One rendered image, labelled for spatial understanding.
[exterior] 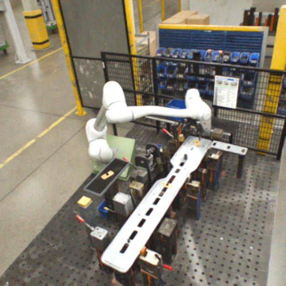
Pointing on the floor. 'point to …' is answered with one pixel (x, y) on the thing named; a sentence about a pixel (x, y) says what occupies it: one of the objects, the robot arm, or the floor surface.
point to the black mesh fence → (200, 94)
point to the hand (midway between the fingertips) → (191, 136)
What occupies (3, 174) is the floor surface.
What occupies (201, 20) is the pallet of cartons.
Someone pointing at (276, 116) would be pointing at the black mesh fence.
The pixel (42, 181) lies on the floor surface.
